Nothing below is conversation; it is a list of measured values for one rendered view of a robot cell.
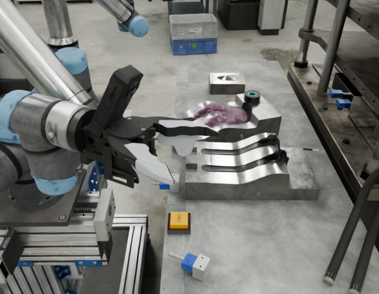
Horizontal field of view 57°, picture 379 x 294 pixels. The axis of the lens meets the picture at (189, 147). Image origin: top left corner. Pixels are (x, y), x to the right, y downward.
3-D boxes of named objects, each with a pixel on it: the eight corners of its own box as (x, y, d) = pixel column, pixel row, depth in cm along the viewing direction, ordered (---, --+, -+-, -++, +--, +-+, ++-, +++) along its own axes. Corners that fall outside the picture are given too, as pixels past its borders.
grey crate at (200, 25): (172, 40, 450) (171, 23, 438) (169, 31, 482) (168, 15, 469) (217, 38, 457) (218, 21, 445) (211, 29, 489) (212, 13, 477)
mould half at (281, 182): (185, 199, 131) (185, 172, 124) (186, 157, 153) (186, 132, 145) (316, 200, 131) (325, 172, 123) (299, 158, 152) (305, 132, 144)
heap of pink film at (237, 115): (200, 134, 157) (201, 119, 152) (189, 115, 171) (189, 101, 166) (253, 125, 163) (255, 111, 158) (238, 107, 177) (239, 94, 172)
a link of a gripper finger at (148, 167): (172, 213, 43) (144, 175, 50) (174, 173, 41) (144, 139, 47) (150, 220, 42) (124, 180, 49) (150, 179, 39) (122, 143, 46)
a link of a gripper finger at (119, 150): (158, 165, 45) (134, 137, 52) (158, 153, 44) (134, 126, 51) (124, 173, 43) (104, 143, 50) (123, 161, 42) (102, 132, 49)
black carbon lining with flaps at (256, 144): (201, 175, 132) (202, 156, 127) (200, 150, 145) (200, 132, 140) (292, 175, 132) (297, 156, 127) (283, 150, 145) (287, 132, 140)
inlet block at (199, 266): (165, 264, 108) (164, 253, 105) (173, 252, 112) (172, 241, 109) (203, 282, 104) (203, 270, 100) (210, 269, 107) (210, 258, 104)
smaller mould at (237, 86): (210, 94, 201) (210, 83, 197) (209, 83, 213) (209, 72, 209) (244, 94, 201) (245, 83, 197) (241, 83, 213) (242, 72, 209)
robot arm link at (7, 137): (62, 160, 97) (50, 118, 89) (24, 189, 87) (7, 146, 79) (30, 149, 101) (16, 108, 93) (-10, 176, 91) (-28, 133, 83)
